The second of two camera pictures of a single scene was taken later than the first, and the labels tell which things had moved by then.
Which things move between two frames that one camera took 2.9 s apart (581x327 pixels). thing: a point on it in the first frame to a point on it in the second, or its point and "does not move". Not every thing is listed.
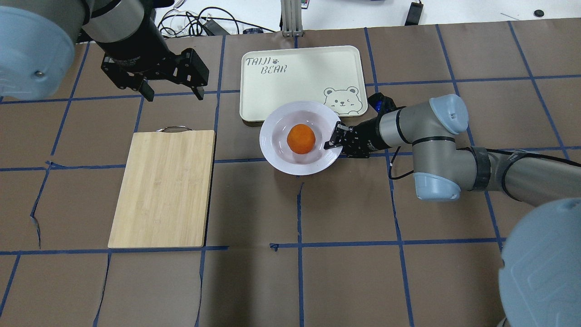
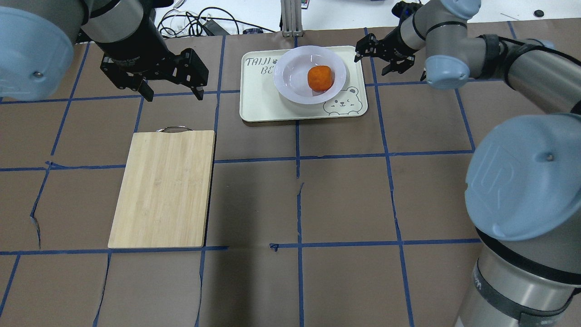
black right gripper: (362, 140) to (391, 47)
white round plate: (292, 136) to (291, 70)
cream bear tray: (335, 76) does not move
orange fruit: (301, 138) to (320, 77)
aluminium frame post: (291, 18) does not move
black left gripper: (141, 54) does not move
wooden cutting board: (164, 199) does not move
